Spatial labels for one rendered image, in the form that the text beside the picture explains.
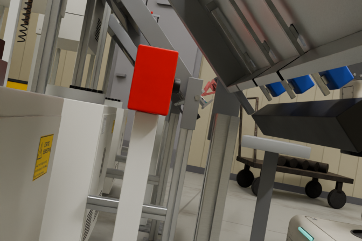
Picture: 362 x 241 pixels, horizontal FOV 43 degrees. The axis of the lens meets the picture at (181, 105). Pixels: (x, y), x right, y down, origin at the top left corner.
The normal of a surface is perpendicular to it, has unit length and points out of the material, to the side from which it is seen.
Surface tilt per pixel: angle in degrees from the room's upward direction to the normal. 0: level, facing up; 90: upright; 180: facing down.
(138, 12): 90
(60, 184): 90
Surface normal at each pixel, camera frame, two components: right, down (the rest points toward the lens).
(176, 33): -0.17, -0.06
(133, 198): 0.07, -0.02
